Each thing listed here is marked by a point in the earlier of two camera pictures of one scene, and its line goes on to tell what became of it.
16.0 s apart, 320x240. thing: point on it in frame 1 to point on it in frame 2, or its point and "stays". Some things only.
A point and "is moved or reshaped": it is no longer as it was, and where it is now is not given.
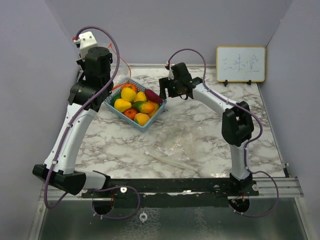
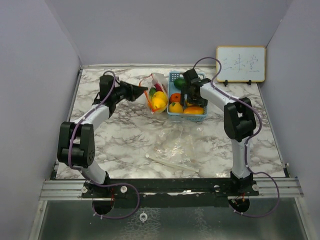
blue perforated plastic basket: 161,105 to 171,89
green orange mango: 144,107 to 195,110
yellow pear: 128,94 is moved or reshaped
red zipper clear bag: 123,75 to 157,95
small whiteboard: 240,64 stays
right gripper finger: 162,91 to 184,91
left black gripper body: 82,63 to 124,90
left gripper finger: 117,87 to 137,92
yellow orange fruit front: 142,118 to 175,107
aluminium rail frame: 265,189 stays
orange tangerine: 130,113 to 175,97
